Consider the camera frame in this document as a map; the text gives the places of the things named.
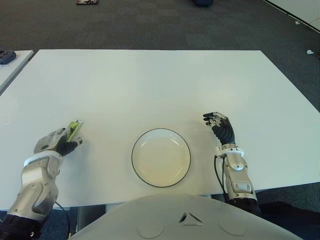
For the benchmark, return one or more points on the dark handheld device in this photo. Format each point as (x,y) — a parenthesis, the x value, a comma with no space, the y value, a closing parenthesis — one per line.
(6,57)

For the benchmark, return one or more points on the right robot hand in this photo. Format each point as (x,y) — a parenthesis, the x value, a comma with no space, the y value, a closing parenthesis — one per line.
(226,131)

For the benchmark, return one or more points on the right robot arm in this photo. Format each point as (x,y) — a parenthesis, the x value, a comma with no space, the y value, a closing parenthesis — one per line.
(237,175)

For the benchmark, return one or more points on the white plate with black rim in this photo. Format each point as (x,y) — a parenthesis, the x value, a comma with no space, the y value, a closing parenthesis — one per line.
(161,160)

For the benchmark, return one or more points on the white table with dark edge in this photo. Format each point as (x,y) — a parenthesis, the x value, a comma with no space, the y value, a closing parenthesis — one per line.
(302,8)

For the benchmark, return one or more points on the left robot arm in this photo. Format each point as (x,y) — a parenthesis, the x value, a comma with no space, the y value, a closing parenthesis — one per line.
(35,185)

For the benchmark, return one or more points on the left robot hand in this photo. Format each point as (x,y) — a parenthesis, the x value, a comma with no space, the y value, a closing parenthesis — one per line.
(50,142)

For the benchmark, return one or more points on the colourful flat floor item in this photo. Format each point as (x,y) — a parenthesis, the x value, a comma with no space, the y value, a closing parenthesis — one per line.
(87,2)

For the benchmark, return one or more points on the green toothpaste tube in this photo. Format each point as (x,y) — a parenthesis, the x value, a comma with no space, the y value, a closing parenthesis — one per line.
(74,126)

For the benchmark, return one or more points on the grey robot torso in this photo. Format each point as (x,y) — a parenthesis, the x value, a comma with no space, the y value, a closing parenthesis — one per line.
(185,220)

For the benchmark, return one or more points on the dark blue floor object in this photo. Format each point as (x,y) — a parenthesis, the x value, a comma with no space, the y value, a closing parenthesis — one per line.
(203,2)

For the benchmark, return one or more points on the white side table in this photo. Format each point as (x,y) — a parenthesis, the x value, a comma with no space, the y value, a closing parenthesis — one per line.
(18,63)

